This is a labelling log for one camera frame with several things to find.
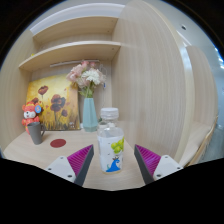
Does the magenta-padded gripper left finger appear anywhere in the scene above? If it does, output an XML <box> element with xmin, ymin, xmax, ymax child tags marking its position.
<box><xmin>44</xmin><ymin>144</ymin><xmax>95</xmax><ymax>187</ymax></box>

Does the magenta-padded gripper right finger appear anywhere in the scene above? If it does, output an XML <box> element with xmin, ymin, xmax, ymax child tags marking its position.
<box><xmin>133</xmin><ymin>144</ymin><xmax>184</xmax><ymax>185</ymax></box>

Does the clear plastic drink bottle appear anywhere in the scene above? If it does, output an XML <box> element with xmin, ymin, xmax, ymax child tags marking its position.
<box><xmin>96</xmin><ymin>107</ymin><xmax>125</xmax><ymax>174</ymax></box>

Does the flat round red coaster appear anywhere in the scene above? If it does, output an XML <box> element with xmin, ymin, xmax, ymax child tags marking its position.
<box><xmin>49</xmin><ymin>138</ymin><xmax>67</xmax><ymax>149</ymax></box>

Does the teal faceted vase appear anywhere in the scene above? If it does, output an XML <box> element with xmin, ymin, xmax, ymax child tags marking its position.
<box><xmin>81</xmin><ymin>96</ymin><xmax>99</xmax><ymax>133</ymax></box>

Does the grey ribbed mug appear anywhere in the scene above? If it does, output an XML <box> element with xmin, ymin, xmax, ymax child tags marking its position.
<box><xmin>27</xmin><ymin>121</ymin><xmax>47</xmax><ymax>146</ymax></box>

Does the yellow poppy flower painting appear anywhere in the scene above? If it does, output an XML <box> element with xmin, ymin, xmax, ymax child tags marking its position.
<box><xmin>25</xmin><ymin>73</ymin><xmax>81</xmax><ymax>131</ymax></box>

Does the red plush toy figure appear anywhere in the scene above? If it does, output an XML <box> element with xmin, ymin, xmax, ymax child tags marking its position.
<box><xmin>21</xmin><ymin>101</ymin><xmax>43</xmax><ymax>135</ymax></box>

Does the pink and white flower bouquet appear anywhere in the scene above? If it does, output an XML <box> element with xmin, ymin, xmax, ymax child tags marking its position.
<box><xmin>66</xmin><ymin>60</ymin><xmax>108</xmax><ymax>99</ymax></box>

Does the white light bar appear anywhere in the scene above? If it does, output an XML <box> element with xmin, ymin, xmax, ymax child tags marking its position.
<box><xmin>49</xmin><ymin>59</ymin><xmax>101</xmax><ymax>68</ymax></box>

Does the long wooden shelf board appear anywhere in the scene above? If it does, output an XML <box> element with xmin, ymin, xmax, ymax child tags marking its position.
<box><xmin>18</xmin><ymin>40</ymin><xmax>122</xmax><ymax>73</ymax></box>

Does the short wooden shelf board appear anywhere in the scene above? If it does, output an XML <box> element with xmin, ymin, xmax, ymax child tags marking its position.
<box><xmin>32</xmin><ymin>15</ymin><xmax>119</xmax><ymax>46</ymax></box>

